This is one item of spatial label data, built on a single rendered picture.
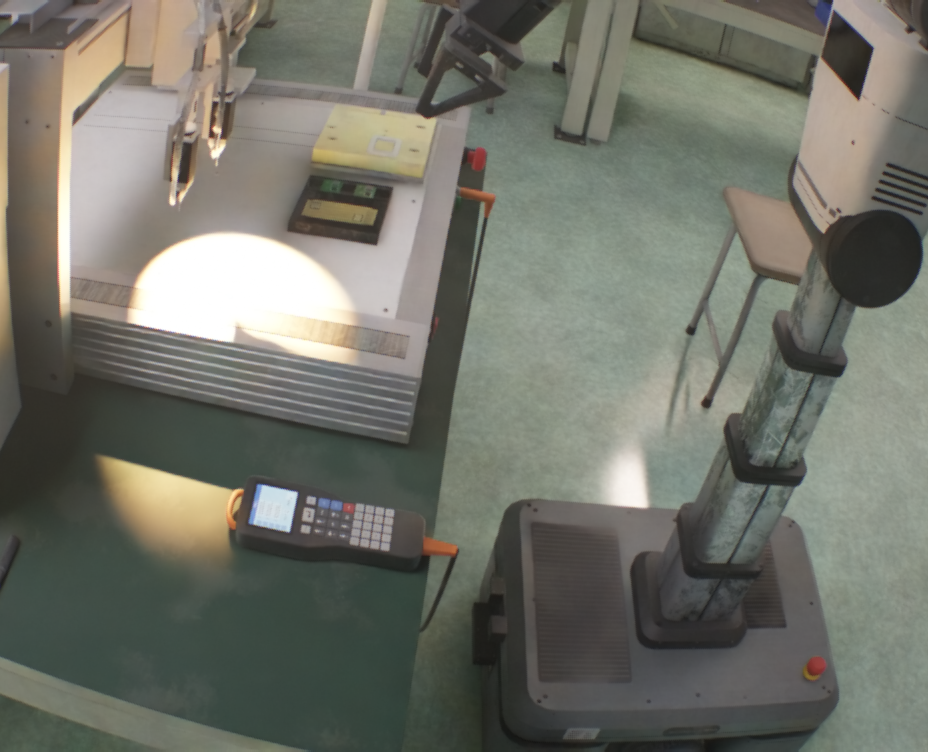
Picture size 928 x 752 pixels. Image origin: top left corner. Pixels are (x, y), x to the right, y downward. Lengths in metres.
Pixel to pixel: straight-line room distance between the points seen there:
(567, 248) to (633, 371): 0.53
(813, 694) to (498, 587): 0.64
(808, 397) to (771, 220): 1.20
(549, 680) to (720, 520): 0.36
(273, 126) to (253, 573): 0.78
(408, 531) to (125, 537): 0.31
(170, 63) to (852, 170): 0.82
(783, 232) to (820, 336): 1.18
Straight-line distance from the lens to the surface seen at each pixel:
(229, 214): 1.41
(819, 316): 1.41
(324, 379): 1.19
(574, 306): 2.87
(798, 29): 3.68
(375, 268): 1.32
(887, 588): 2.50
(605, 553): 1.88
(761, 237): 2.53
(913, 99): 1.20
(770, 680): 1.81
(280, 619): 1.06
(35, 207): 1.14
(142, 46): 1.21
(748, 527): 1.64
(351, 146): 1.51
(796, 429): 1.52
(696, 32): 5.13
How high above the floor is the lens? 1.60
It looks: 39 degrees down
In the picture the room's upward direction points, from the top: 12 degrees clockwise
